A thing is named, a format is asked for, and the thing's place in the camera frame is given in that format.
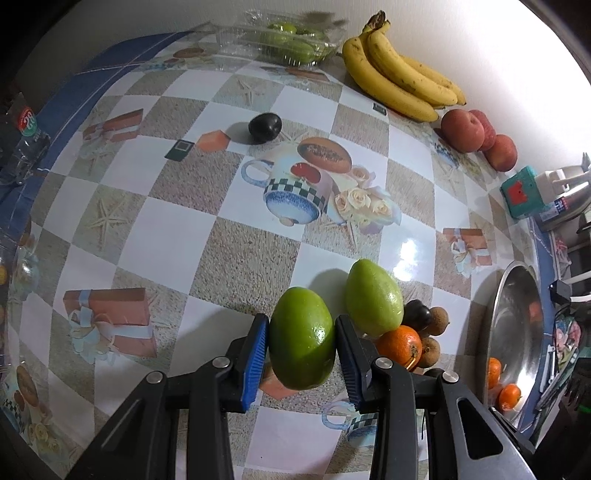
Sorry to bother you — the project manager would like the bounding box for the clear plastic water bottle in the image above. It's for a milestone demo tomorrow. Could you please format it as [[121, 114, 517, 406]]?
[[1, 92, 50, 187]]

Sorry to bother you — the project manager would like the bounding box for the yellow banana middle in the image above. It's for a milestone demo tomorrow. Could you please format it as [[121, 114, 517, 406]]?
[[363, 10, 458, 107]]

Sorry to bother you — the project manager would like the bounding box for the green mango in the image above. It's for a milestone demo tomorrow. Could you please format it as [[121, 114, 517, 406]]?
[[345, 259, 404, 338], [269, 287, 335, 391]]

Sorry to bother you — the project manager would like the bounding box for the orange mandarin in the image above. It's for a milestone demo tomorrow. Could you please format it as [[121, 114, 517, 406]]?
[[375, 325, 423, 371], [497, 383, 522, 412], [487, 357, 502, 389]]

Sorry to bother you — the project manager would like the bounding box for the lone dark plum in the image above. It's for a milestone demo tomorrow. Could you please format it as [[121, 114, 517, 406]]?
[[247, 112, 283, 144]]

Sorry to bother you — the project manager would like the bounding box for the yellow banana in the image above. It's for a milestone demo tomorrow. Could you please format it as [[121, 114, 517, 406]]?
[[363, 10, 458, 107], [342, 37, 439, 123], [402, 55, 467, 106]]

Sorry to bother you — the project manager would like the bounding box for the black charger block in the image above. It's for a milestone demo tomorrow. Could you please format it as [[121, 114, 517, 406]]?
[[549, 279, 572, 306]]

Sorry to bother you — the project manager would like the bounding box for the clear tray of green fruit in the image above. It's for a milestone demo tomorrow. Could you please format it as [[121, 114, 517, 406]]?
[[214, 9, 346, 68]]

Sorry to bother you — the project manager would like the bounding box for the yellow banana bottom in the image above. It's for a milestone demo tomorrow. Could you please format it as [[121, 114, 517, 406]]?
[[342, 37, 439, 123]]

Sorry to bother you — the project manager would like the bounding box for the yellow banana top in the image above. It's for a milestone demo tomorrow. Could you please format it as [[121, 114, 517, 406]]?
[[402, 55, 467, 106]]

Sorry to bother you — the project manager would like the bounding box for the teal plastic box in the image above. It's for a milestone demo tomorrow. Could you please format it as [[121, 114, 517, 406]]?
[[500, 166, 545, 220]]

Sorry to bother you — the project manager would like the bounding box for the steel round tray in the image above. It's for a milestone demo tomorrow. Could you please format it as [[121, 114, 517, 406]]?
[[475, 261, 544, 427]]

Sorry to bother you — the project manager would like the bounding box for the white power adapter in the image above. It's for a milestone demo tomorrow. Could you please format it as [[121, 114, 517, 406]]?
[[535, 153, 590, 204]]

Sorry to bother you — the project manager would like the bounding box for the red apple middle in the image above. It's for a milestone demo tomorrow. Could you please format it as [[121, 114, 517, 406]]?
[[471, 109, 497, 152]]

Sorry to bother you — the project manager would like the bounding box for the red apple near bananas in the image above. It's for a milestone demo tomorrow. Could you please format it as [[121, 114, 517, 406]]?
[[441, 109, 485, 153]]

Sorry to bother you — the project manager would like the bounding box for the brown longan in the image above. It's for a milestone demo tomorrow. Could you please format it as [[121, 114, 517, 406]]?
[[420, 306, 450, 337], [417, 336, 441, 369]]

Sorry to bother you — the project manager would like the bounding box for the checkered plastic tablecloth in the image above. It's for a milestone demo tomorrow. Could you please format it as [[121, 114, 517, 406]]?
[[1, 32, 545, 479]]

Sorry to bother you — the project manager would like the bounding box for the red apple far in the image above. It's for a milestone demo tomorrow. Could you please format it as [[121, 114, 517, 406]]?
[[484, 134, 518, 172]]

